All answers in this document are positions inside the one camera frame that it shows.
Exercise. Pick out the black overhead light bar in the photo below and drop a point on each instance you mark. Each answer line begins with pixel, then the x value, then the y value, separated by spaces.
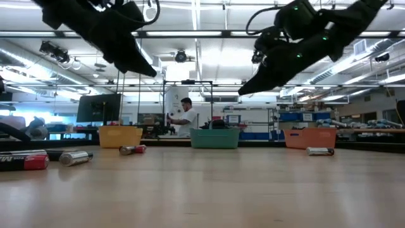
pixel 226 34

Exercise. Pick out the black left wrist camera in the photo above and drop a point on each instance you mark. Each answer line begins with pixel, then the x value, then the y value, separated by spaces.
pixel 131 17

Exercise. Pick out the person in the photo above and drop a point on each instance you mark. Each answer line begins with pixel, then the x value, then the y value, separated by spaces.
pixel 190 118
pixel 36 130

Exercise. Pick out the teal plastic bin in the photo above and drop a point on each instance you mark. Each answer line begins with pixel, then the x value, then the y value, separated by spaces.
pixel 214 139

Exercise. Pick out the black aluminium table frame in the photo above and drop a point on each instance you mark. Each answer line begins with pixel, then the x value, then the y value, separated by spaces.
pixel 259 144

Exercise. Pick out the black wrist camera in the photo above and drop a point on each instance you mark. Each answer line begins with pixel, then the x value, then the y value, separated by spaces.
pixel 131 17
pixel 269 39

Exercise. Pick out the black camera on ceiling rail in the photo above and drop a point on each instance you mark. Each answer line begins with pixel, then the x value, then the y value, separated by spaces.
pixel 53 50

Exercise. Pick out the black monitor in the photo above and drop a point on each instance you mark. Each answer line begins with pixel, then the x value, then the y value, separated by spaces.
pixel 98 107

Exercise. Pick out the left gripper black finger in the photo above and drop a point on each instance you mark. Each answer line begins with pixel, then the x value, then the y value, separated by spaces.
pixel 133 60

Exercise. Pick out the white sign board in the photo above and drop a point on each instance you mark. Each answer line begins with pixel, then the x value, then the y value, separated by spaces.
pixel 233 119

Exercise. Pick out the blue storage shelf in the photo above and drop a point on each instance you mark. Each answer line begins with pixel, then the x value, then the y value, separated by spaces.
pixel 294 117

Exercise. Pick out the black and red battery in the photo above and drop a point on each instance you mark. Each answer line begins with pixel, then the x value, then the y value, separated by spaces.
pixel 34 162
pixel 140 149

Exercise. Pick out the black metal gantry frame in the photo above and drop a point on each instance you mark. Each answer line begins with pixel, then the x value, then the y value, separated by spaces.
pixel 188 82

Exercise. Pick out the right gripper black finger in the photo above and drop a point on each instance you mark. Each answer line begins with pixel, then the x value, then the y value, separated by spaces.
pixel 272 74

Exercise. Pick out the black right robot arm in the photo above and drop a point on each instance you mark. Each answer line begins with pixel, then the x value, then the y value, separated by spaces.
pixel 354 22

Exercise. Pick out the orange plastic bin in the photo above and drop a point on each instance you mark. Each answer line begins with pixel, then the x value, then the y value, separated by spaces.
pixel 310 137

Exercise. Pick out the yellow plastic bin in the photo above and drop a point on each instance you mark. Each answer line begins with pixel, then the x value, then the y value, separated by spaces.
pixel 120 137

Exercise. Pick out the black ceiling fixture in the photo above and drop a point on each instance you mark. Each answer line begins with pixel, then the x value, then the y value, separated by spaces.
pixel 383 57

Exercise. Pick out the black background robot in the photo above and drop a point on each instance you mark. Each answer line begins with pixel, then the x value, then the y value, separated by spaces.
pixel 218 124

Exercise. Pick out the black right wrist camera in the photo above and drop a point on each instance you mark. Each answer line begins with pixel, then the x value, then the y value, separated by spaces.
pixel 269 39

